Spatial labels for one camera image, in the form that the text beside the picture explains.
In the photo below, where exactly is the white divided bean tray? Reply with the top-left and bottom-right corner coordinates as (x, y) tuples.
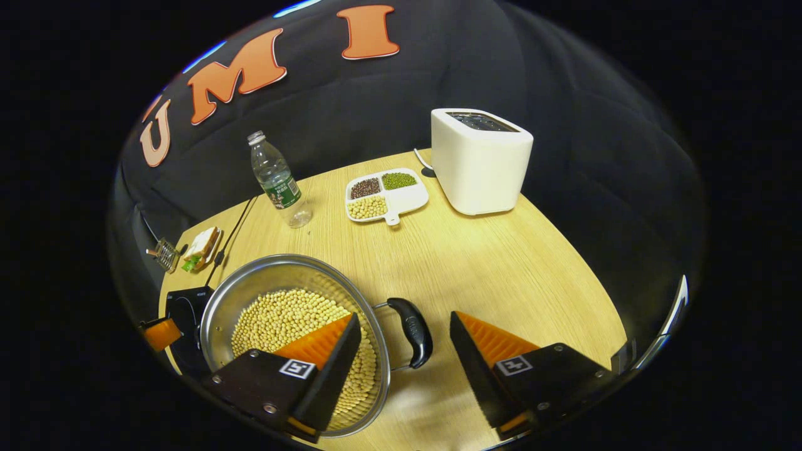
(345, 168), (430, 227)

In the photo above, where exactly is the sandwich on plate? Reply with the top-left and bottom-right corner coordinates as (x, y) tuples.
(181, 226), (223, 272)

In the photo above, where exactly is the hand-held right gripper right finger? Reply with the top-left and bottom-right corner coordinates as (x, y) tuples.
(449, 310), (619, 443)

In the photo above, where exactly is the small wire basket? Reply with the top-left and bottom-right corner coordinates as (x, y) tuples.
(145, 237), (182, 274)

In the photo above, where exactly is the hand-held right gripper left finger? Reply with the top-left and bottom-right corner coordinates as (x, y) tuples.
(200, 313), (363, 444)

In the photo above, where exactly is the black backdrop cloth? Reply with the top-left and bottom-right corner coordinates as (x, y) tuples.
(110, 0), (706, 351)

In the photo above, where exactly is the steel pot with soybeans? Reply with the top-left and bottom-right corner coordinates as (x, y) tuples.
(199, 254), (434, 438)

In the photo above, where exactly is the black induction cooktop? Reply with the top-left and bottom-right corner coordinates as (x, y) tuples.
(164, 286), (217, 380)

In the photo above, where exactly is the white toaster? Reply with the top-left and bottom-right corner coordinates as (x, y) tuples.
(430, 108), (534, 216)

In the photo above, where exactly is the black table clamp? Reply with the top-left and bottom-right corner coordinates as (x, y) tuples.
(611, 338), (637, 375)

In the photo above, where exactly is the clear plastic water bottle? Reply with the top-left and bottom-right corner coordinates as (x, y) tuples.
(246, 130), (313, 229)

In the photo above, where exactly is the black power cable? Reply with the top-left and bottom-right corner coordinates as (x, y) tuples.
(204, 195), (259, 288)

